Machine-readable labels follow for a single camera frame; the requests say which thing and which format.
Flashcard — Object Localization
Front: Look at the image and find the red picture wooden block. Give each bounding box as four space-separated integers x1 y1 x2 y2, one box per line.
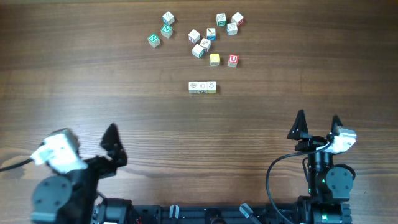
188 82 198 93

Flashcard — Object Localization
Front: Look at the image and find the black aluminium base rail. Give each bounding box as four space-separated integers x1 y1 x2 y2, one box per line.
93 203 353 224

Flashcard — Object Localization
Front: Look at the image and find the red sided corner block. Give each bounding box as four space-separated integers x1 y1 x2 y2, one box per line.
231 12 244 26

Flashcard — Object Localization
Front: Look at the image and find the green Z wooden block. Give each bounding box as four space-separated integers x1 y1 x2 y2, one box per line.
216 13 227 27

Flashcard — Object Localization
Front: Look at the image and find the white red-sided block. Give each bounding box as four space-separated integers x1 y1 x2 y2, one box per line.
188 29 200 44

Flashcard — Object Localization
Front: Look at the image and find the teal sided wooden block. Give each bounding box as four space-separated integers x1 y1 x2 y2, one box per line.
192 44 205 58

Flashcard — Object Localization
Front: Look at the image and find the green n block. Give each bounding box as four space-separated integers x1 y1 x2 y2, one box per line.
161 24 173 39
147 34 160 48

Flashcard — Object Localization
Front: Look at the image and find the black picture wooden block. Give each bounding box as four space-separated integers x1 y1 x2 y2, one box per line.
198 82 208 93

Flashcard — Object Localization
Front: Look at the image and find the blue pattern wooden block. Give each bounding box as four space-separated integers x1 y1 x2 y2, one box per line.
162 11 175 26

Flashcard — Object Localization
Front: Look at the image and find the blue brush picture block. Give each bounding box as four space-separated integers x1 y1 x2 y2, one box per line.
206 28 216 40

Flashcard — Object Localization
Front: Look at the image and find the right black camera cable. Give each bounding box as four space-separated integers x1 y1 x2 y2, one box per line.
265 141 333 224

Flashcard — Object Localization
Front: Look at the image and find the lower green N block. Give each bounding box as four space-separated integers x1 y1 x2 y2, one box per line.
147 34 160 48

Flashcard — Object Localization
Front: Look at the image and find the yellow sided picture block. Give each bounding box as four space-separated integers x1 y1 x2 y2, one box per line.
207 81 217 93

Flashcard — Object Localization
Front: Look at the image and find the red pattern tilted block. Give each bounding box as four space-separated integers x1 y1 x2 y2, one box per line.
200 38 211 52

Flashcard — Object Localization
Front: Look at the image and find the upper green N block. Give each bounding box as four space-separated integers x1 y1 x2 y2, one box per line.
161 24 173 39

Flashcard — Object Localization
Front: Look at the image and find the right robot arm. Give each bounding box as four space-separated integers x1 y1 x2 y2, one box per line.
287 110 357 224

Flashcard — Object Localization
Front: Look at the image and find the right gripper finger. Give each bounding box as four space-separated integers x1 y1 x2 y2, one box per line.
331 115 343 136
287 109 311 140

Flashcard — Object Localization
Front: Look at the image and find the red U wooden block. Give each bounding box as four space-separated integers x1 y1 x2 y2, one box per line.
228 54 239 67

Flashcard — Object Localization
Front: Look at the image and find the yellow wooden block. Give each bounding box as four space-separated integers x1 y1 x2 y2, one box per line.
210 54 220 66

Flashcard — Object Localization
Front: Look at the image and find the blue sided picture block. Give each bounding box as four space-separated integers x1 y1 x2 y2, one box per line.
226 23 238 35

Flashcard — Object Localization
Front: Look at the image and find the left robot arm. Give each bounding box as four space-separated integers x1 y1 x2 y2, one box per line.
31 123 140 223

